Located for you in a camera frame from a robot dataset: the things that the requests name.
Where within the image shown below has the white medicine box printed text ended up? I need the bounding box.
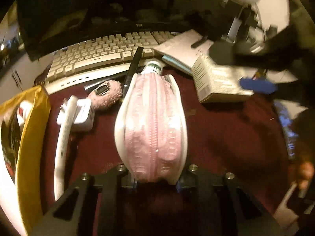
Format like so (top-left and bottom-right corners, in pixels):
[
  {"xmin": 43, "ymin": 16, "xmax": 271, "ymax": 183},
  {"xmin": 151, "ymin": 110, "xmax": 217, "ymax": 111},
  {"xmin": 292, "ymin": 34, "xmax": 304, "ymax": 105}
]
[{"xmin": 192, "ymin": 54, "xmax": 253, "ymax": 103}]

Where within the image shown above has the white tube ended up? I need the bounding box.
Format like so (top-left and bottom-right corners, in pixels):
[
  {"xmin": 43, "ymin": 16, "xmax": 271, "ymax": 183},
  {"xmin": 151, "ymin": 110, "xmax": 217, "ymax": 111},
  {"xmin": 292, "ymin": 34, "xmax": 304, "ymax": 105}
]
[{"xmin": 54, "ymin": 95, "xmax": 78, "ymax": 201}]

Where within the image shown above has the cartoon print pencil pouch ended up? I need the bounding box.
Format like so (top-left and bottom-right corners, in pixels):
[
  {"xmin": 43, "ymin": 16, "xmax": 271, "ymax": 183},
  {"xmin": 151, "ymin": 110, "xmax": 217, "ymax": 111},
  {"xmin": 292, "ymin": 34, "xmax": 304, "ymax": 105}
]
[{"xmin": 114, "ymin": 73, "xmax": 187, "ymax": 185}]

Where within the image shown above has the white bottle green leaf label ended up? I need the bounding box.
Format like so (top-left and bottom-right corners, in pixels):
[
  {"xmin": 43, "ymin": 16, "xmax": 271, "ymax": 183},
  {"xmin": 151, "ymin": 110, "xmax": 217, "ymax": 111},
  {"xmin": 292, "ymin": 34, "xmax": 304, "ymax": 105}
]
[{"xmin": 141, "ymin": 60, "xmax": 164, "ymax": 75}]

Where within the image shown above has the pink fluffy hair clip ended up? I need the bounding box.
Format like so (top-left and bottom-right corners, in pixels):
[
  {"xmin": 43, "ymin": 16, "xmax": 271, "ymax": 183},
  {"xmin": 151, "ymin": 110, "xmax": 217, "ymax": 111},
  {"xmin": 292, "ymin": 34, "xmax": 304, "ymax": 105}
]
[{"xmin": 88, "ymin": 80, "xmax": 122, "ymax": 110}]

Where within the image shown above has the black long pen box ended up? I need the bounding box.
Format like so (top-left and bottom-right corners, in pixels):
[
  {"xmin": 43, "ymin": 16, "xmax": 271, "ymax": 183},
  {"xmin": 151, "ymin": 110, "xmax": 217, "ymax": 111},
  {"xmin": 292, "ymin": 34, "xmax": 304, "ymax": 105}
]
[{"xmin": 122, "ymin": 46, "xmax": 144, "ymax": 98}]

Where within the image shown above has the black snack packet red crab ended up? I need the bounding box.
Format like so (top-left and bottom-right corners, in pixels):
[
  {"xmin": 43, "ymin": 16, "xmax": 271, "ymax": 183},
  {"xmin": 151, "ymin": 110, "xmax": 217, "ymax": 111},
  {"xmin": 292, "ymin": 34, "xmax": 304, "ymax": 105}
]
[{"xmin": 1, "ymin": 115, "xmax": 21, "ymax": 184}]

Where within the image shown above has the white pill bottle red label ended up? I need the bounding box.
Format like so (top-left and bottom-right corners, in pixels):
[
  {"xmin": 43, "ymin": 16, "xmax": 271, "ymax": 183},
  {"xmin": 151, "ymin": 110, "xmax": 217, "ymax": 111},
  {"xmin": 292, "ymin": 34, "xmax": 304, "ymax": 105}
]
[{"xmin": 17, "ymin": 100, "xmax": 32, "ymax": 132}]

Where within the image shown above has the dark red table cloth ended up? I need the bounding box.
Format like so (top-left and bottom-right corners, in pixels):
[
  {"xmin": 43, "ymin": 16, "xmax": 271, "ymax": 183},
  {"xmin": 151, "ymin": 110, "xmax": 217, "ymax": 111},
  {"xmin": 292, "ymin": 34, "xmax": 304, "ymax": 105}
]
[{"xmin": 41, "ymin": 73, "xmax": 288, "ymax": 235}]

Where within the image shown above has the black pen on notebook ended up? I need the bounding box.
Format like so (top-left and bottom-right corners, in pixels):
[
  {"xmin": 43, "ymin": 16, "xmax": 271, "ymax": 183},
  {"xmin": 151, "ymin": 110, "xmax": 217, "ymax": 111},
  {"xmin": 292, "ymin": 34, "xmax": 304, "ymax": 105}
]
[{"xmin": 191, "ymin": 36, "xmax": 208, "ymax": 49}]

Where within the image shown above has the white notebook booklet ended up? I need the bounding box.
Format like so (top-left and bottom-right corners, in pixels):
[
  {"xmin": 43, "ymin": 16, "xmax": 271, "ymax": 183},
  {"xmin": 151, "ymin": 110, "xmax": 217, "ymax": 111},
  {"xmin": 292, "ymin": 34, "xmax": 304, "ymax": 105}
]
[{"xmin": 153, "ymin": 29, "xmax": 214, "ymax": 76}]

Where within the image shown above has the beige computer keyboard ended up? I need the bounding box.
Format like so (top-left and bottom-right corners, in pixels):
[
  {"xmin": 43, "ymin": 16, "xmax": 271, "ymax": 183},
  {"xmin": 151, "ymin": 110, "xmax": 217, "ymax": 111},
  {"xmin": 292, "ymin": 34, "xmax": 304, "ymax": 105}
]
[{"xmin": 45, "ymin": 31, "xmax": 178, "ymax": 94}]

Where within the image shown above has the black computer monitor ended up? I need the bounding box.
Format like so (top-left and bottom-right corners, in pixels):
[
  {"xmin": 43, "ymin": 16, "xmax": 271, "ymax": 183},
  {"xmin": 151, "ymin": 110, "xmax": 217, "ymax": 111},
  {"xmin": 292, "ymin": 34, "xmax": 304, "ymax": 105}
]
[{"xmin": 17, "ymin": 0, "xmax": 220, "ymax": 60}]

